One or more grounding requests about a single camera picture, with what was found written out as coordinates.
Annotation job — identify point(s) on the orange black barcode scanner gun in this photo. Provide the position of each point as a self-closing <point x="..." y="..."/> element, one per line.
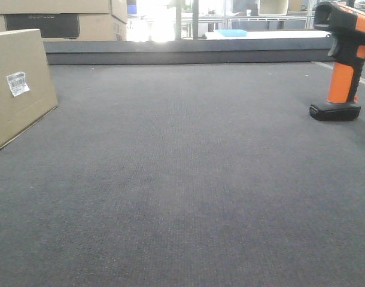
<point x="347" y="26"/>

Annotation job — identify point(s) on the small brown cardboard package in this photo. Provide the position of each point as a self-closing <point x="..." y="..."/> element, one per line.
<point x="27" y="93"/>

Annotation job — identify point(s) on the blue foam sheet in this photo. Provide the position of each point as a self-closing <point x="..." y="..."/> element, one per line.
<point x="231" y="33"/>

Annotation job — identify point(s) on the white plastic tub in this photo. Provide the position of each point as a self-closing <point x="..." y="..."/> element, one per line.
<point x="272" y="7"/>

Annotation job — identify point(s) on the dark conveyor side rail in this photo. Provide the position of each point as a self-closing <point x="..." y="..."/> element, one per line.
<point x="186" y="52"/>

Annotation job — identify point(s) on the upper stacked cardboard box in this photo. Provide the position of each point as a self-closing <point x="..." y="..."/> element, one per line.
<point x="117" y="9"/>

